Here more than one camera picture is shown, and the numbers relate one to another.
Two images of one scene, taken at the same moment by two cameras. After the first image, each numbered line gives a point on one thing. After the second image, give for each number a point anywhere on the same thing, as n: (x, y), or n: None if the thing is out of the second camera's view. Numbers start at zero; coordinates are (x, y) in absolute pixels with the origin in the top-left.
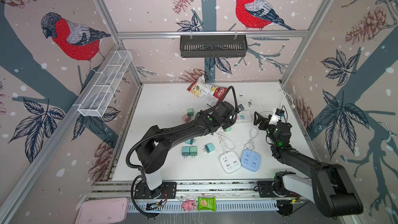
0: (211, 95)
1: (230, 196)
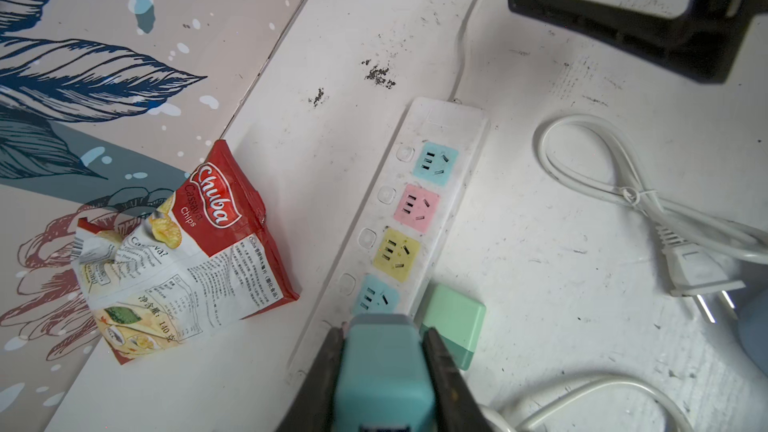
0: (195, 262)
1: None
